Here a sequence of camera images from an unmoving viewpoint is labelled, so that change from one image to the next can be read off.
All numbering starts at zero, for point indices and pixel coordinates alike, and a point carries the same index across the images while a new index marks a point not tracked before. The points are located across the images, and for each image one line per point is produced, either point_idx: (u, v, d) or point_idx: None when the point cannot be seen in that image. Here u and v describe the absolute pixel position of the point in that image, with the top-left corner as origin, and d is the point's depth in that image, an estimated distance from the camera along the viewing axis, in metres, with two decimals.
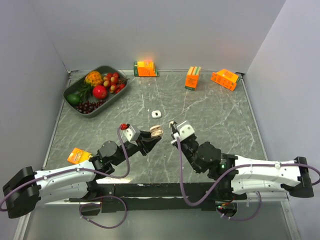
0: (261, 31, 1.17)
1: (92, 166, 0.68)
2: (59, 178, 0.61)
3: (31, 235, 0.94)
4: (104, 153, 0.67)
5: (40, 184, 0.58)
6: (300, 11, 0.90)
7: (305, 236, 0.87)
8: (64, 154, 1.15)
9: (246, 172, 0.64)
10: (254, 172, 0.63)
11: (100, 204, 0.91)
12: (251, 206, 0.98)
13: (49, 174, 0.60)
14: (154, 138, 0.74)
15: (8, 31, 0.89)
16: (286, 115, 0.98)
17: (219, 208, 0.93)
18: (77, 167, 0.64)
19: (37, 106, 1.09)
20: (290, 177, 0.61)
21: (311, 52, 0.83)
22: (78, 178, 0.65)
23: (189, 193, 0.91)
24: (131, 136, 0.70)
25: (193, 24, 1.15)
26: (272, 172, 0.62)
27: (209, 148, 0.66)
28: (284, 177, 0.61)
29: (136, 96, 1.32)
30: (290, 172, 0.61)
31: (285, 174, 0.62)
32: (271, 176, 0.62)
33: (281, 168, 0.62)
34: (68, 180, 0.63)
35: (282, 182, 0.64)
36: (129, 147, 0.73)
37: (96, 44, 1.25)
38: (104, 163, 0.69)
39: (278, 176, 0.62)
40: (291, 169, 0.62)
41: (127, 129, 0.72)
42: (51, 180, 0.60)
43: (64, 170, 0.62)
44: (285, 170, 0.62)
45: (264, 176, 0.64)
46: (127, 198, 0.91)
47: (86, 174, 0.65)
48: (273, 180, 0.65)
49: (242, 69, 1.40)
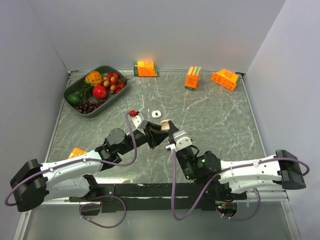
0: (261, 31, 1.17)
1: (98, 156, 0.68)
2: (65, 170, 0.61)
3: (31, 234, 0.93)
4: (112, 141, 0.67)
5: (47, 176, 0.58)
6: (300, 11, 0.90)
7: (305, 236, 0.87)
8: (64, 154, 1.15)
9: (228, 175, 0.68)
10: (235, 174, 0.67)
11: (100, 204, 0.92)
12: (251, 206, 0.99)
13: (55, 165, 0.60)
14: (162, 131, 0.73)
15: (8, 31, 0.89)
16: (287, 115, 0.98)
17: (219, 208, 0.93)
18: (83, 157, 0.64)
19: (37, 105, 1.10)
20: (270, 173, 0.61)
21: (311, 51, 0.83)
22: (86, 168, 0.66)
23: (189, 193, 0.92)
24: (139, 123, 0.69)
25: (193, 25, 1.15)
26: (252, 171, 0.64)
27: (212, 156, 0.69)
28: (264, 174, 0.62)
29: (136, 96, 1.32)
30: (270, 168, 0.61)
31: (264, 171, 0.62)
32: (252, 175, 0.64)
33: (259, 166, 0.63)
34: (74, 172, 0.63)
35: (268, 178, 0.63)
36: (137, 137, 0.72)
37: (95, 43, 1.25)
38: (112, 152, 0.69)
39: (259, 174, 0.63)
40: (271, 164, 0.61)
41: (135, 116, 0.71)
42: (57, 172, 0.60)
43: (70, 161, 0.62)
44: (265, 167, 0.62)
45: (247, 176, 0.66)
46: (127, 197, 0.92)
47: (93, 164, 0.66)
48: (259, 178, 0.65)
49: (242, 69, 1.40)
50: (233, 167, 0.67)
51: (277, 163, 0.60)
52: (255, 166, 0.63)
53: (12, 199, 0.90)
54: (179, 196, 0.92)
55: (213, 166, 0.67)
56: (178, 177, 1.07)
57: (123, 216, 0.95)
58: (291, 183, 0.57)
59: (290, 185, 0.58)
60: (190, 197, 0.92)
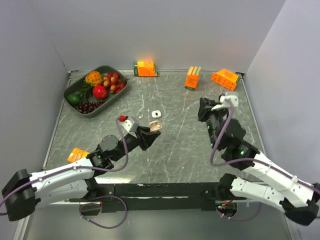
0: (261, 31, 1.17)
1: (90, 163, 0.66)
2: (55, 178, 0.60)
3: (31, 234, 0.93)
4: (104, 147, 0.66)
5: (36, 185, 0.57)
6: (300, 11, 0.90)
7: (305, 236, 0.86)
8: (64, 154, 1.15)
9: (261, 169, 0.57)
10: (269, 174, 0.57)
11: (100, 204, 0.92)
12: (251, 206, 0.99)
13: (45, 175, 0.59)
14: (153, 132, 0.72)
15: (8, 32, 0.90)
16: (287, 115, 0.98)
17: (219, 208, 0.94)
18: (73, 165, 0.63)
19: (37, 105, 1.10)
20: (300, 197, 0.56)
21: (311, 51, 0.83)
22: (76, 176, 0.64)
23: (189, 193, 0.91)
24: (130, 127, 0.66)
25: (193, 24, 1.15)
26: (285, 184, 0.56)
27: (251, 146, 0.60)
28: (294, 192, 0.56)
29: (136, 96, 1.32)
30: (303, 192, 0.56)
31: (296, 191, 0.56)
32: (282, 186, 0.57)
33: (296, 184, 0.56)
34: (65, 180, 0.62)
35: (288, 196, 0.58)
36: (128, 141, 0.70)
37: (95, 43, 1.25)
38: (104, 158, 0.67)
39: (289, 190, 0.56)
40: (305, 189, 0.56)
41: (125, 120, 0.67)
42: (47, 181, 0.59)
43: (60, 170, 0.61)
44: (299, 188, 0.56)
45: (275, 183, 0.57)
46: (127, 197, 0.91)
47: (84, 171, 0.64)
48: (279, 191, 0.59)
49: (242, 69, 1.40)
50: (272, 167, 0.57)
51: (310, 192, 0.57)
52: (293, 181, 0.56)
53: None
54: (179, 196, 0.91)
55: (246, 147, 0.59)
56: (178, 177, 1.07)
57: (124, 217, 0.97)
58: (311, 215, 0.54)
59: (305, 216, 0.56)
60: (190, 197, 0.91)
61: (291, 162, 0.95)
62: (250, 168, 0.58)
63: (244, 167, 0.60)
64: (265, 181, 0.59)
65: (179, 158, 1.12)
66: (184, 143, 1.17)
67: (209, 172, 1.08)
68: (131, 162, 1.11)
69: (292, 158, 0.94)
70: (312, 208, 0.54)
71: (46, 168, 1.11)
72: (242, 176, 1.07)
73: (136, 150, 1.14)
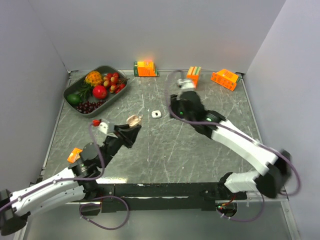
0: (261, 31, 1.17)
1: (71, 173, 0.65)
2: (35, 195, 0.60)
3: (31, 234, 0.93)
4: (86, 156, 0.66)
5: (16, 205, 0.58)
6: (300, 11, 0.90)
7: (305, 236, 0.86)
8: (64, 154, 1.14)
9: (222, 133, 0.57)
10: (231, 137, 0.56)
11: (100, 204, 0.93)
12: (252, 206, 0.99)
13: (24, 193, 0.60)
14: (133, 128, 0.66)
15: (8, 32, 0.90)
16: (286, 115, 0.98)
17: (219, 208, 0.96)
18: (53, 179, 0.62)
19: (37, 105, 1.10)
20: (261, 159, 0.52)
21: (311, 52, 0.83)
22: (59, 189, 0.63)
23: (189, 193, 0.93)
24: (107, 129, 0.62)
25: (193, 24, 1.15)
26: (246, 147, 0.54)
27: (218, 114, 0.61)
28: (255, 155, 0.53)
29: (136, 96, 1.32)
30: (266, 156, 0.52)
31: (257, 154, 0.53)
32: (243, 150, 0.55)
33: (258, 147, 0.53)
34: (47, 194, 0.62)
35: (254, 164, 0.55)
36: (111, 144, 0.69)
37: (95, 43, 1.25)
38: (88, 166, 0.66)
39: (249, 153, 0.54)
40: (270, 153, 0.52)
41: (100, 124, 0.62)
42: (26, 200, 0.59)
43: (40, 186, 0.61)
44: (261, 151, 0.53)
45: (238, 148, 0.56)
46: (127, 198, 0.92)
47: (66, 183, 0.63)
48: (245, 157, 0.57)
49: (242, 69, 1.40)
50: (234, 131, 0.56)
51: (275, 158, 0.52)
52: (254, 144, 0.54)
53: None
54: (179, 196, 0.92)
55: (213, 115, 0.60)
56: (178, 177, 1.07)
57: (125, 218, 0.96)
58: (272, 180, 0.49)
59: (267, 183, 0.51)
60: (190, 197, 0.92)
61: None
62: (214, 132, 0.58)
63: (212, 134, 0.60)
64: (233, 148, 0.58)
65: (179, 158, 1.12)
66: (184, 143, 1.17)
67: (209, 172, 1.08)
68: (131, 162, 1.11)
69: (292, 158, 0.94)
70: (269, 170, 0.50)
71: (46, 168, 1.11)
72: None
73: (136, 150, 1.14)
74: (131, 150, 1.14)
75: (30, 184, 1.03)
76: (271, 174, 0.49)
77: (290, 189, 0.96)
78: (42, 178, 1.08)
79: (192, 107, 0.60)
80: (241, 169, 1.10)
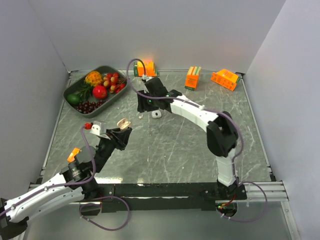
0: (261, 31, 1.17)
1: (63, 179, 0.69)
2: (27, 203, 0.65)
3: (31, 234, 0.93)
4: (81, 160, 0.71)
5: (10, 214, 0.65)
6: (300, 11, 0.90)
7: (305, 236, 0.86)
8: (64, 154, 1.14)
9: (177, 104, 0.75)
10: (184, 106, 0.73)
11: (100, 204, 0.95)
12: (251, 206, 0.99)
13: (17, 202, 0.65)
14: (123, 130, 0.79)
15: (8, 31, 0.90)
16: (286, 114, 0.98)
17: (219, 208, 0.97)
18: (44, 187, 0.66)
19: (37, 105, 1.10)
20: (204, 120, 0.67)
21: (311, 51, 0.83)
22: (52, 195, 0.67)
23: (189, 193, 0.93)
24: (99, 129, 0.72)
25: (193, 24, 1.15)
26: (195, 111, 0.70)
27: (174, 91, 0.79)
28: (200, 117, 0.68)
29: (136, 96, 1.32)
30: (209, 116, 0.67)
31: (202, 115, 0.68)
32: (192, 114, 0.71)
33: (202, 111, 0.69)
34: (40, 201, 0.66)
35: (201, 125, 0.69)
36: (103, 147, 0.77)
37: (95, 43, 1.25)
38: (82, 170, 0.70)
39: (197, 116, 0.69)
40: (211, 114, 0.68)
41: (92, 126, 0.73)
42: (20, 207, 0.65)
43: (31, 194, 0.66)
44: (205, 114, 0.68)
45: (189, 114, 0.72)
46: (127, 198, 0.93)
47: (57, 189, 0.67)
48: (197, 122, 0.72)
49: (242, 69, 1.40)
50: (186, 102, 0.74)
51: (215, 117, 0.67)
52: (199, 109, 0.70)
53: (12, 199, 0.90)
54: (179, 196, 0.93)
55: (171, 92, 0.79)
56: (178, 177, 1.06)
57: (126, 218, 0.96)
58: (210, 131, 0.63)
59: (210, 136, 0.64)
60: (190, 197, 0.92)
61: (291, 161, 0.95)
62: (171, 105, 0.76)
63: (170, 107, 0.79)
64: (186, 116, 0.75)
65: (179, 158, 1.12)
66: (184, 143, 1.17)
67: (209, 172, 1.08)
68: (131, 162, 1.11)
69: (292, 158, 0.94)
70: (209, 125, 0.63)
71: (45, 167, 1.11)
72: (242, 177, 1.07)
73: (136, 150, 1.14)
74: (131, 149, 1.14)
75: (30, 184, 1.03)
76: (209, 127, 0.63)
77: (290, 189, 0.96)
78: (42, 177, 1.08)
79: (153, 87, 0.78)
80: (241, 169, 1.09)
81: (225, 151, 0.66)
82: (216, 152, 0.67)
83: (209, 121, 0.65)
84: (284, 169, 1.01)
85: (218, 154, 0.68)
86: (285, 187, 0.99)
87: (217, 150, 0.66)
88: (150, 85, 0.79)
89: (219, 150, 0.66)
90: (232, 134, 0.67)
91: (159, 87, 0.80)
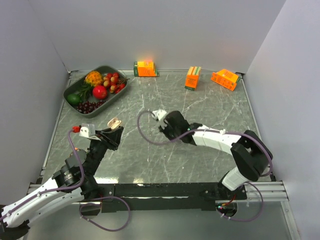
0: (261, 31, 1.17)
1: (56, 183, 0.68)
2: (22, 209, 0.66)
3: (31, 234, 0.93)
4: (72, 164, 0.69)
5: (7, 220, 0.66)
6: (300, 12, 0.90)
7: (305, 236, 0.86)
8: (64, 154, 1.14)
9: (199, 134, 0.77)
10: (205, 135, 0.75)
11: (100, 204, 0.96)
12: (252, 206, 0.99)
13: (12, 208, 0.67)
14: (113, 130, 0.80)
15: (7, 31, 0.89)
16: (287, 114, 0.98)
17: (219, 208, 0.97)
18: (36, 192, 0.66)
19: (37, 105, 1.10)
20: (228, 143, 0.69)
21: (310, 51, 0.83)
22: (45, 200, 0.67)
23: (189, 193, 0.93)
24: (87, 131, 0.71)
25: (193, 25, 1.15)
26: (217, 137, 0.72)
27: (195, 123, 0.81)
28: (222, 141, 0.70)
29: (136, 96, 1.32)
30: (231, 139, 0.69)
31: (225, 140, 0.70)
32: (215, 140, 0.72)
33: (224, 135, 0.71)
34: (34, 207, 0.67)
35: (226, 149, 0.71)
36: (96, 149, 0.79)
37: (95, 43, 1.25)
38: (74, 174, 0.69)
39: (220, 142, 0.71)
40: (233, 137, 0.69)
41: (80, 129, 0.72)
42: (16, 214, 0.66)
43: (25, 200, 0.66)
44: (227, 137, 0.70)
45: (212, 142, 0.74)
46: (127, 198, 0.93)
47: (50, 195, 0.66)
48: (221, 147, 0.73)
49: (242, 69, 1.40)
50: (207, 130, 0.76)
51: (238, 138, 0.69)
52: (220, 134, 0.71)
53: (12, 200, 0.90)
54: (179, 196, 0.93)
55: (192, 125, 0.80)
56: (178, 177, 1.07)
57: (126, 219, 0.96)
58: (236, 153, 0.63)
59: (240, 161, 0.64)
60: (190, 197, 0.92)
61: (292, 162, 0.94)
62: (193, 136, 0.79)
63: (193, 139, 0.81)
64: (209, 144, 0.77)
65: (179, 158, 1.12)
66: (185, 143, 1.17)
67: (209, 172, 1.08)
68: (131, 162, 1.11)
69: (292, 158, 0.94)
70: (233, 147, 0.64)
71: (46, 167, 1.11)
72: None
73: (136, 150, 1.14)
74: (131, 150, 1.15)
75: (30, 184, 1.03)
76: (235, 149, 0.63)
77: (290, 189, 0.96)
78: (42, 177, 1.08)
79: (174, 121, 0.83)
80: None
81: (258, 172, 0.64)
82: (251, 176, 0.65)
83: (233, 144, 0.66)
84: (283, 169, 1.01)
85: (252, 177, 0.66)
86: (285, 187, 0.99)
87: (251, 173, 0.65)
88: (171, 120, 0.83)
89: (252, 172, 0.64)
90: (262, 154, 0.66)
91: (179, 120, 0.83)
